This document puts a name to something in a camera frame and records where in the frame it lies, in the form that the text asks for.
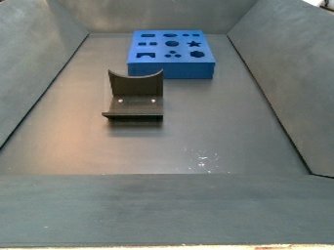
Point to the blue shape sorting board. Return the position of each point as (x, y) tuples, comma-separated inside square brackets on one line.
[(176, 51)]

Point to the black curved holder stand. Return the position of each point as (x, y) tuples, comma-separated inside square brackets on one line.
[(136, 96)]

